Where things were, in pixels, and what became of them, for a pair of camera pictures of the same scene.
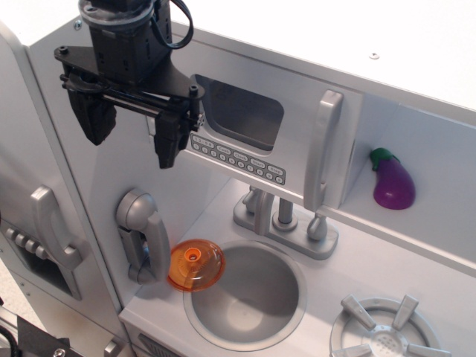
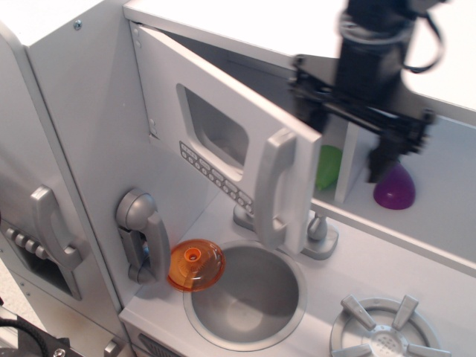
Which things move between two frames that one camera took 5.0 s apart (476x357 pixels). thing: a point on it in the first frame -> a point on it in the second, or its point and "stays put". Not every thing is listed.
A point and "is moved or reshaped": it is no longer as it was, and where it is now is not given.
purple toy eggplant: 394,187 stays put
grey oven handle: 111,349 stays put
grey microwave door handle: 320,191 -> 279,150
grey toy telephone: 144,237 stays put
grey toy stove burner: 384,327 stays put
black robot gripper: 129,56 -> 365,85
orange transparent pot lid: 195,265 stays put
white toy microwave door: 309,140 is moved or reshaped
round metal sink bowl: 259,300 stays put
